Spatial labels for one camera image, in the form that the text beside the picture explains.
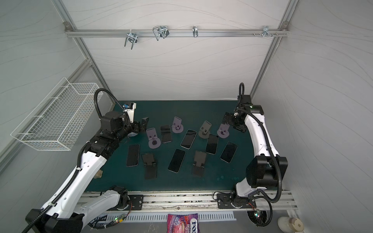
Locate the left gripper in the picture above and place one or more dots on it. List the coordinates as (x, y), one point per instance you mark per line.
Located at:
(139, 126)

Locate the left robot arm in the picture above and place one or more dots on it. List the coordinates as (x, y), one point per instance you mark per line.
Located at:
(60, 213)

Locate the grey round stand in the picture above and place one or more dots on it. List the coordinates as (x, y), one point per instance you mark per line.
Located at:
(204, 131)

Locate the small jar black lid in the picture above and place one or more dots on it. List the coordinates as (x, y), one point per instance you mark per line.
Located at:
(99, 174)

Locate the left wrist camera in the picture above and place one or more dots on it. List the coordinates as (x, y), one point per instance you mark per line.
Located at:
(129, 109)

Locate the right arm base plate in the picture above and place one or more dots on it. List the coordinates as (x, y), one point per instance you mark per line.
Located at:
(230, 201)

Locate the white wire basket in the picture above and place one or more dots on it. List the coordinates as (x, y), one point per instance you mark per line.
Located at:
(56, 123)

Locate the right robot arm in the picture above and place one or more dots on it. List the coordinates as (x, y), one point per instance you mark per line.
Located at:
(262, 185)

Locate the purple round stand centre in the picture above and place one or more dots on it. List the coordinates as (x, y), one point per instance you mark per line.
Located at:
(177, 126)

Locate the pink candy bag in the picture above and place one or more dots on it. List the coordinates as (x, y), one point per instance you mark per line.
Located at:
(183, 223)

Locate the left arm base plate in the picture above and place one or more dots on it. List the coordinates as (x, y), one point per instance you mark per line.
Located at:
(130, 202)

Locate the purple round stand left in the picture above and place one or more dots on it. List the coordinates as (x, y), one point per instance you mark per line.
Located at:
(154, 140)

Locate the black folding stand right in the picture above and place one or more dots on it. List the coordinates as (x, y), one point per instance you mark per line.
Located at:
(199, 162)

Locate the silver phone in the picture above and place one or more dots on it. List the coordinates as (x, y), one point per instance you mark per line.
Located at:
(188, 139)

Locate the purple round stand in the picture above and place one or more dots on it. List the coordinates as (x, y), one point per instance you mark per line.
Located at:
(154, 140)
(177, 126)
(223, 131)

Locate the purple round stand right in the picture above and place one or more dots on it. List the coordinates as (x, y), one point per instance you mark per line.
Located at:
(223, 131)

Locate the dark phone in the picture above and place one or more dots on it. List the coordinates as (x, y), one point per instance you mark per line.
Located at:
(212, 144)

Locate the white tape roll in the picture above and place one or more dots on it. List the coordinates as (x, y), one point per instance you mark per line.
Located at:
(290, 224)

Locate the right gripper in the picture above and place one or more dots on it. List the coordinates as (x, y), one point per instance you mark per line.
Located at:
(229, 119)

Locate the purple case phone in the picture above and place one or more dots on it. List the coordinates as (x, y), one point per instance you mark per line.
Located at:
(133, 155)
(166, 135)

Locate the aluminium top crossbar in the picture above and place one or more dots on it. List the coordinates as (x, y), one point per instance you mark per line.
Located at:
(164, 32)

